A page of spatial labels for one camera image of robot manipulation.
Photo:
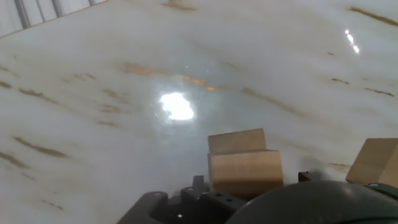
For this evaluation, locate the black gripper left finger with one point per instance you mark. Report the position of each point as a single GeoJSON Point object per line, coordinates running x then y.
{"type": "Point", "coordinates": [202, 203]}

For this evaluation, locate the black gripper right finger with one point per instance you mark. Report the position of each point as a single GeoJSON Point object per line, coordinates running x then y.
{"type": "Point", "coordinates": [306, 177]}

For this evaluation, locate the large wooden cube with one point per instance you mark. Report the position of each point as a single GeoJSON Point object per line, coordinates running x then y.
{"type": "Point", "coordinates": [236, 141]}
{"type": "Point", "coordinates": [373, 161]}
{"type": "Point", "coordinates": [245, 171]}

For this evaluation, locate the marble pattern board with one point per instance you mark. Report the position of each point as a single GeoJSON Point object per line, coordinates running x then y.
{"type": "Point", "coordinates": [93, 124]}

